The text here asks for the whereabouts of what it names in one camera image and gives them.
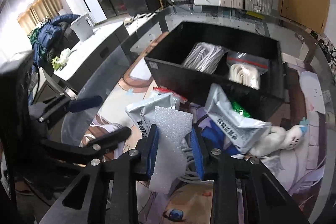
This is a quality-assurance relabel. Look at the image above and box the white foam sheet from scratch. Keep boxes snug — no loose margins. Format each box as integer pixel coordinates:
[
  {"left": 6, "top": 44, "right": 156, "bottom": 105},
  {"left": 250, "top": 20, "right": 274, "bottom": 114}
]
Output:
[{"left": 149, "top": 106, "right": 193, "bottom": 194}]

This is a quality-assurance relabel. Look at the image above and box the white cable bundle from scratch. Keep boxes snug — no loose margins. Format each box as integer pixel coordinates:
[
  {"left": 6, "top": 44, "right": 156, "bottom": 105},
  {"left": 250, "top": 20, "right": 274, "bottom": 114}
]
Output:
[{"left": 178, "top": 134, "right": 200, "bottom": 184}]

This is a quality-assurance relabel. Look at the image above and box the red printed plastic bag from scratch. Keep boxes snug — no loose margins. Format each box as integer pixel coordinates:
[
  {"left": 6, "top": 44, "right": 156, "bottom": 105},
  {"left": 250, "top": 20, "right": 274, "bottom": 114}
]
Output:
[{"left": 153, "top": 87, "right": 187, "bottom": 103}]

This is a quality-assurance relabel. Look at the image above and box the bagged grey white cable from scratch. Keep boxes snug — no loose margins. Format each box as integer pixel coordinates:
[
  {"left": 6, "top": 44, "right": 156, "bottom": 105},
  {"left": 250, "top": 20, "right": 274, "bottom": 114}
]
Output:
[{"left": 181, "top": 41, "right": 228, "bottom": 75}]

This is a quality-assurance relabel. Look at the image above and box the silver foil pouch green label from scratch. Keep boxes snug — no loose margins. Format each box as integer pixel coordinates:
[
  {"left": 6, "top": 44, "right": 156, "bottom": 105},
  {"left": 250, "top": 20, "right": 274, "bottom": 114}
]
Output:
[{"left": 205, "top": 83, "right": 272, "bottom": 154}]

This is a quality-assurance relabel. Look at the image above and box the white plush toy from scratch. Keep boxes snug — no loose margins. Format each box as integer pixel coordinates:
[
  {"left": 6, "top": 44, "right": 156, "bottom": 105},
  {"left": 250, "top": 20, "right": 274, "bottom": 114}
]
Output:
[{"left": 249, "top": 117, "right": 309, "bottom": 157}]

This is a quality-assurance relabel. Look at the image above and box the blue puffer jacket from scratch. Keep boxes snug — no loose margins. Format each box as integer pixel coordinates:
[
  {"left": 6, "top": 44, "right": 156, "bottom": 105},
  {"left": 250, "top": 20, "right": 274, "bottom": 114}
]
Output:
[{"left": 28, "top": 14, "right": 80, "bottom": 69}]

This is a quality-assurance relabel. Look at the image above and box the white appliance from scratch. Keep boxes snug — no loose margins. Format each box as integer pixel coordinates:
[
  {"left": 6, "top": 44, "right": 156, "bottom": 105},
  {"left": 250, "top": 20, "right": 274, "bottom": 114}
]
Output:
[{"left": 70, "top": 14, "right": 95, "bottom": 42}]

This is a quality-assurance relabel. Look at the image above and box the black divided storage box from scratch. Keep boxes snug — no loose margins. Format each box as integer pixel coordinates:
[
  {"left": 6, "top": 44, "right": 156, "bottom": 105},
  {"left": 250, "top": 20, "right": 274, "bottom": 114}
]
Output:
[{"left": 145, "top": 22, "right": 285, "bottom": 121}]

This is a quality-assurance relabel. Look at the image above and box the bagged cream cable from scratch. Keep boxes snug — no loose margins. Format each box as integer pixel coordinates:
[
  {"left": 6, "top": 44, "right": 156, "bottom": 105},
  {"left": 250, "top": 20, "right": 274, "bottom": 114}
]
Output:
[{"left": 226, "top": 52, "right": 270, "bottom": 90}]

